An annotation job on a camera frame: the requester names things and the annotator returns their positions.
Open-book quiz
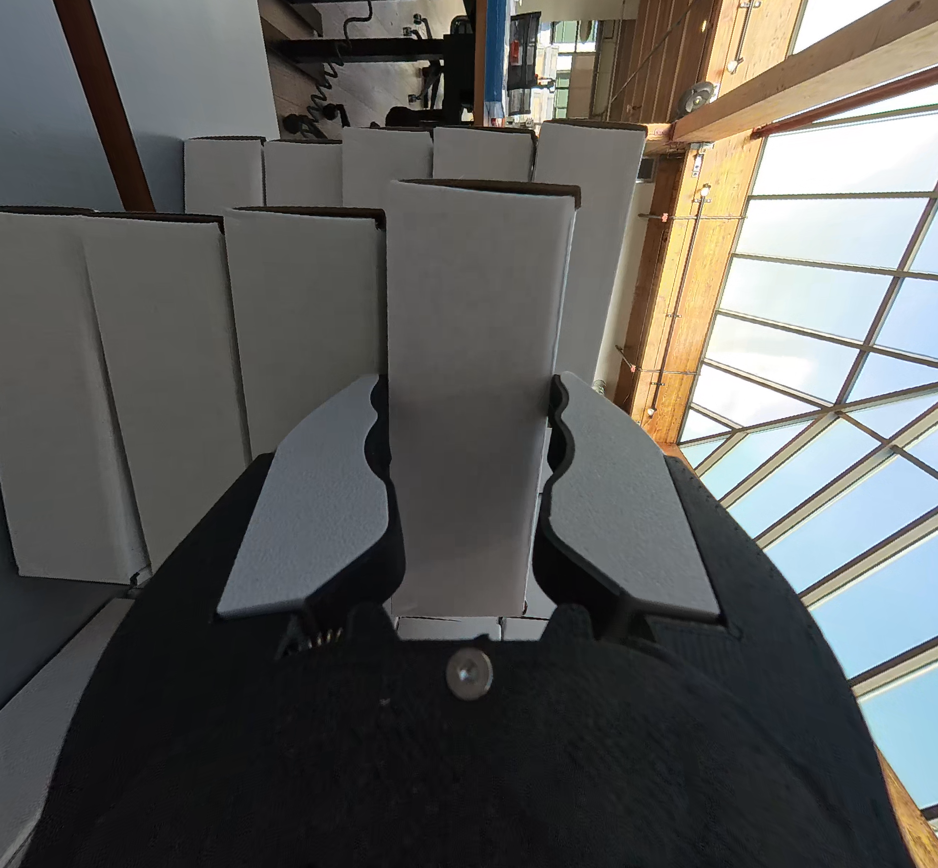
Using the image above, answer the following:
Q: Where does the wooden pillar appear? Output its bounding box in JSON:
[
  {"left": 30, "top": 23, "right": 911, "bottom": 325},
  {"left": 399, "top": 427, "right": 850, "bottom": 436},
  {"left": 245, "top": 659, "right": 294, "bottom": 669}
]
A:
[{"left": 616, "top": 135, "right": 767, "bottom": 444}]

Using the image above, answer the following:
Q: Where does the black coiled cable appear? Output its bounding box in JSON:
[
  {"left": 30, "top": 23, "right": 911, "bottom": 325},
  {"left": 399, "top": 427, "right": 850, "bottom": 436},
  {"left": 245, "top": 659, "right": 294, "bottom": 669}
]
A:
[{"left": 284, "top": 0, "right": 369, "bottom": 138}]

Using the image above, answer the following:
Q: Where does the black office chair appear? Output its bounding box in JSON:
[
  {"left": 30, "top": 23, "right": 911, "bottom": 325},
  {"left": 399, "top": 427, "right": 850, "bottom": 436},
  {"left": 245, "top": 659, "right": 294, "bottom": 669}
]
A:
[{"left": 384, "top": 14, "right": 477, "bottom": 129}]

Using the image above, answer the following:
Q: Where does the wooden ceiling beam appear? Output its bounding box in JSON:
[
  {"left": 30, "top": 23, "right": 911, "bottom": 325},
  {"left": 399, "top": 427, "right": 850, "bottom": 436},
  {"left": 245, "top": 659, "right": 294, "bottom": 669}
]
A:
[{"left": 670, "top": 0, "right": 938, "bottom": 145}]

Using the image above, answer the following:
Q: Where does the white foldable cardboard box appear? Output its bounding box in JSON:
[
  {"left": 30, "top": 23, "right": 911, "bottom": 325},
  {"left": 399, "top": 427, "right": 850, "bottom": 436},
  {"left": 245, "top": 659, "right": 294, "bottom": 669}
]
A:
[{"left": 384, "top": 178, "right": 583, "bottom": 620}]

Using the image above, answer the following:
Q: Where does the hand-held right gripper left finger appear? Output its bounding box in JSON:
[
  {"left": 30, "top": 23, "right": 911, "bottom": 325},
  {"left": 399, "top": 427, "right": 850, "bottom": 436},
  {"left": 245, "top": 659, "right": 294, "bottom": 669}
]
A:
[{"left": 216, "top": 373, "right": 406, "bottom": 620}]

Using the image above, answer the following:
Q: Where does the blue desk panel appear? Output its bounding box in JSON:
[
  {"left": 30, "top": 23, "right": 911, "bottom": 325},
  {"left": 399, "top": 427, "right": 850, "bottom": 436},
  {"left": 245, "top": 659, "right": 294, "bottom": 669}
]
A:
[{"left": 487, "top": 0, "right": 509, "bottom": 106}]

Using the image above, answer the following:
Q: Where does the black mesh screen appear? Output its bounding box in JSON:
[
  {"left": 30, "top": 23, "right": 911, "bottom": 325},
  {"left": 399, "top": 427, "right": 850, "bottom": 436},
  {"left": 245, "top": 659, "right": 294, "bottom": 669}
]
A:
[{"left": 508, "top": 12, "right": 543, "bottom": 114}]

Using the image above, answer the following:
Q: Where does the stack of folded white cartons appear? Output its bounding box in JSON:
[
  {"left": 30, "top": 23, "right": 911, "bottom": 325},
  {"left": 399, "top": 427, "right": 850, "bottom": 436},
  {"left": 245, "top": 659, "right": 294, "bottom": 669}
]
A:
[{"left": 0, "top": 119, "right": 647, "bottom": 642}]

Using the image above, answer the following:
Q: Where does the large grid window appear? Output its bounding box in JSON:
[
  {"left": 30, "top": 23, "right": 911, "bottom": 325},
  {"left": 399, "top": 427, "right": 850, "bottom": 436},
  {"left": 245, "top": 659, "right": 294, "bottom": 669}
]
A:
[{"left": 678, "top": 0, "right": 938, "bottom": 836}]

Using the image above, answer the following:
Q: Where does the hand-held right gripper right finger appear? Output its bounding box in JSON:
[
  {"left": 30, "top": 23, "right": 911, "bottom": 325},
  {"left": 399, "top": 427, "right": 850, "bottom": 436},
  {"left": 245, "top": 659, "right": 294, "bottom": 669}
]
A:
[{"left": 533, "top": 371, "right": 724, "bottom": 639}]

